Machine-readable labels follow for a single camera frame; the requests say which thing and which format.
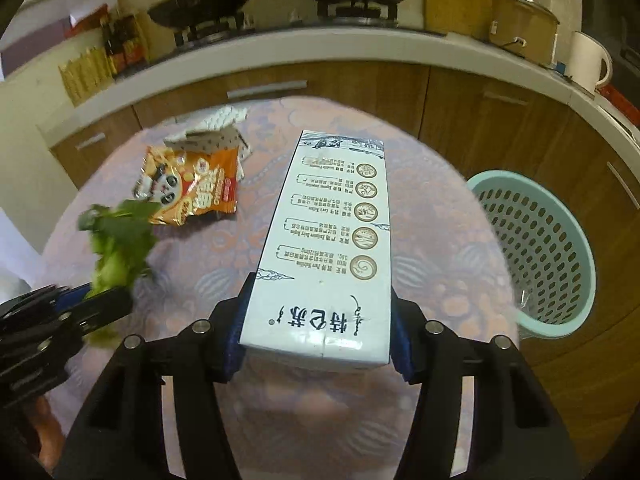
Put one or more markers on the yellow noodle packet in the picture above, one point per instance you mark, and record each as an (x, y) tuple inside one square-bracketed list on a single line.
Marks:
[(85, 76)]

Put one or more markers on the white and black milk carton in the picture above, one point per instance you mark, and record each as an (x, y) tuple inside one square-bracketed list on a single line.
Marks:
[(320, 240)]

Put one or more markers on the black gas stove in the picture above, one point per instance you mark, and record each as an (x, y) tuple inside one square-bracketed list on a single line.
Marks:
[(360, 12)]

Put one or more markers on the beige rice cooker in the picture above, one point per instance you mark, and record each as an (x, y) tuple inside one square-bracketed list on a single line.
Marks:
[(522, 27)]

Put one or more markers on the floral tablecloth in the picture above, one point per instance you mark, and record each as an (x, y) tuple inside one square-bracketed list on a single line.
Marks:
[(200, 270)]

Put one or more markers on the red plastic box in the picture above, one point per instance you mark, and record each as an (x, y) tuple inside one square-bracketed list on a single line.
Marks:
[(622, 105)]

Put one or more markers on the teal plastic basket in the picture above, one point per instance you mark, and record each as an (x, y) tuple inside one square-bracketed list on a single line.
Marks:
[(555, 327)]

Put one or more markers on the white electric kettle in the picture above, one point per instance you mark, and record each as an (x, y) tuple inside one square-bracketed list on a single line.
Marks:
[(585, 62)]

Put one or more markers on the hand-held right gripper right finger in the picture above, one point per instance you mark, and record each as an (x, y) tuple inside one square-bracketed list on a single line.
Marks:
[(402, 352)]

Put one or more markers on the person's left hand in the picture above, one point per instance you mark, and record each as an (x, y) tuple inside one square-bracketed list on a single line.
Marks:
[(45, 427)]

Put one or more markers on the dark window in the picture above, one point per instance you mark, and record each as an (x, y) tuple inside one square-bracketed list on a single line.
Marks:
[(617, 5)]

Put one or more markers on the orange snack packet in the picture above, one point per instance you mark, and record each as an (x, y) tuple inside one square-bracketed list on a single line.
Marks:
[(200, 185)]

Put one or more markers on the green leafy vegetable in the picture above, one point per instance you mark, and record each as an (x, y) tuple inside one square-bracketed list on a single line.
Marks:
[(125, 232)]

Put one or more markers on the red packet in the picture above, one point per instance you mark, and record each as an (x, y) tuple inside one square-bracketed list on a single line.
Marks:
[(89, 19)]

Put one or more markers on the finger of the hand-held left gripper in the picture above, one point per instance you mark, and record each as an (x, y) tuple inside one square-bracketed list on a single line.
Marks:
[(107, 310), (72, 295)]

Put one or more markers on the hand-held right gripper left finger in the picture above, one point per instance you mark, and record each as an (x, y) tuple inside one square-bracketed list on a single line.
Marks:
[(232, 357)]

